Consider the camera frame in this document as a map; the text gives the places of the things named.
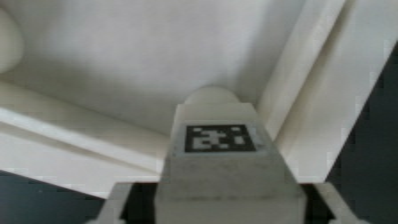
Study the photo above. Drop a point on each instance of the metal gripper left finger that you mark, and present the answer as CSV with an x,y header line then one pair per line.
x,y
129,206

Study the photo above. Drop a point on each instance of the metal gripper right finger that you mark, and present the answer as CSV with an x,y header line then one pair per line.
x,y
328,209

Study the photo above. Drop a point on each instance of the white leg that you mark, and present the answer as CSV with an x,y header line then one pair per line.
x,y
228,184

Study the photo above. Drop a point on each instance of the white square tabletop part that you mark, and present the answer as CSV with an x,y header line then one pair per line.
x,y
107,58

